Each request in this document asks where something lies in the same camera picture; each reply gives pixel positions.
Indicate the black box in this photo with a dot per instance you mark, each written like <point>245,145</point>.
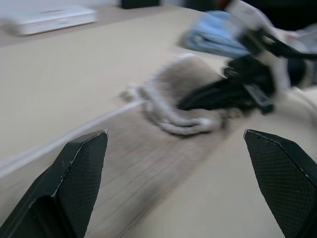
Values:
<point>140,3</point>

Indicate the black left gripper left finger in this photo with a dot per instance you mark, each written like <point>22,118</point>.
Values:
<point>62,188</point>

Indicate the flat white box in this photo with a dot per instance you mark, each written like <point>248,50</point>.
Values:
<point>49,21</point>

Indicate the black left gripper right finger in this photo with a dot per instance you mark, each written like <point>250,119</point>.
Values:
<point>284,178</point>

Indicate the light blue folded cloth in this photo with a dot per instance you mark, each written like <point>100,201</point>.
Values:
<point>210,34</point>

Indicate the grey towel with white trim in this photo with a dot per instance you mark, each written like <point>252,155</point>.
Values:
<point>153,158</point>

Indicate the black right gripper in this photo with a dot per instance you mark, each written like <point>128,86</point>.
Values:
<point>250,74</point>

